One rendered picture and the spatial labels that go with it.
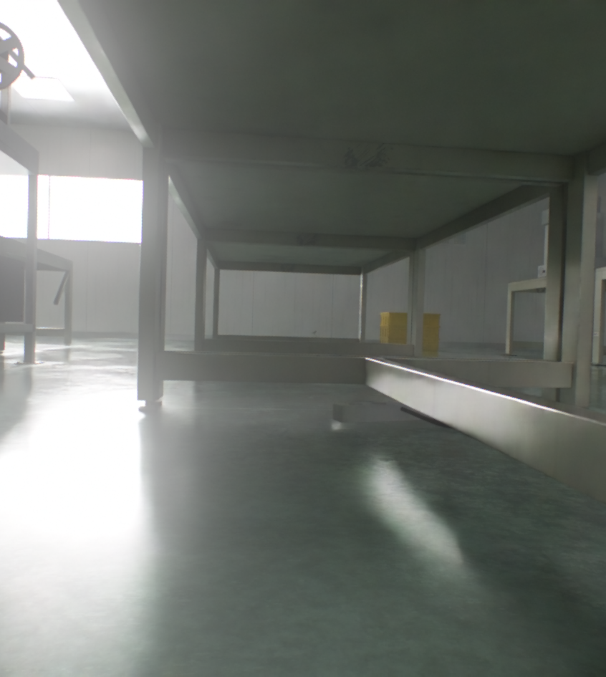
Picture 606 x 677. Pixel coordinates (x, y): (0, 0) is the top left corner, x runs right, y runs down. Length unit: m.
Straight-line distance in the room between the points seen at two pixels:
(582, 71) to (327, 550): 0.99
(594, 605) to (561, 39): 0.88
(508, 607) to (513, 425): 0.23
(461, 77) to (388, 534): 0.88
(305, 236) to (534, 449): 2.37
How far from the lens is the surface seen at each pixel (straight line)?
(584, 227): 1.66
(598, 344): 4.69
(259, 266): 4.28
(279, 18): 1.01
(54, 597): 0.52
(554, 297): 1.74
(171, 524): 0.66
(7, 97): 3.29
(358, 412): 1.32
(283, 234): 2.88
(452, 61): 1.15
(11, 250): 4.06
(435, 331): 6.29
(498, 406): 0.71
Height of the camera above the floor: 0.22
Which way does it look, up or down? 1 degrees down
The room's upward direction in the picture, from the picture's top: 2 degrees clockwise
